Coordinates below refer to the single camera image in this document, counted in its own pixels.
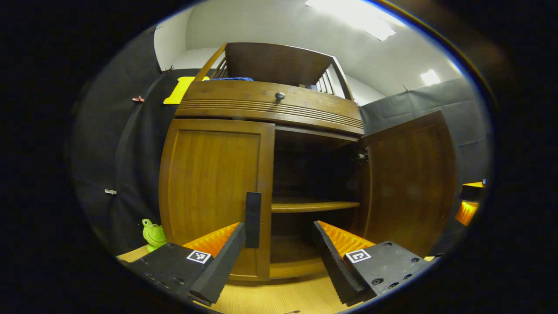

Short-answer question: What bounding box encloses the wooden cabinet drawer with knob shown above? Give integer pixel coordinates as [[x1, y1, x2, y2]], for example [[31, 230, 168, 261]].
[[174, 80, 364, 135]]

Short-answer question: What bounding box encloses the small ceiling light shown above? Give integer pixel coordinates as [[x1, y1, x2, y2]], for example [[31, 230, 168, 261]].
[[420, 69, 442, 86]]

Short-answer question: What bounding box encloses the wooden inner shelf board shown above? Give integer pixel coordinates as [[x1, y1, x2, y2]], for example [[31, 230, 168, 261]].
[[271, 198, 361, 213]]

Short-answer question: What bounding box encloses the green frog plush toy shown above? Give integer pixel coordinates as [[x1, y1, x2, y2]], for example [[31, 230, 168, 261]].
[[142, 219, 167, 253]]

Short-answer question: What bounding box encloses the wooden double-door shoe cabinet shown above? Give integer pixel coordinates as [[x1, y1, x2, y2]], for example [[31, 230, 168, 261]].
[[158, 42, 371, 282]]

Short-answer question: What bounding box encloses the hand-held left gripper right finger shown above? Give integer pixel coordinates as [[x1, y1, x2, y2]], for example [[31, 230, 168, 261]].
[[312, 220, 432, 306]]

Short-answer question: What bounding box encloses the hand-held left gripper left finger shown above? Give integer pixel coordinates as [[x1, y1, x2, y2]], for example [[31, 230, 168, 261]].
[[126, 222, 247, 305]]

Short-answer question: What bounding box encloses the black backdrop cloth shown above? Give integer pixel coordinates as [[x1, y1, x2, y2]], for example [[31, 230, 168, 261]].
[[70, 26, 493, 258]]

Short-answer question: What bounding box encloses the long ceiling light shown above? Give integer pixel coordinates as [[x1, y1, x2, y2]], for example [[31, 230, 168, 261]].
[[305, 0, 404, 42]]

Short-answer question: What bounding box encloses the wooden shoe cabinet door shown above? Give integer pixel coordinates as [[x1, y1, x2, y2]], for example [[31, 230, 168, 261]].
[[159, 119, 276, 282], [358, 110, 457, 258]]

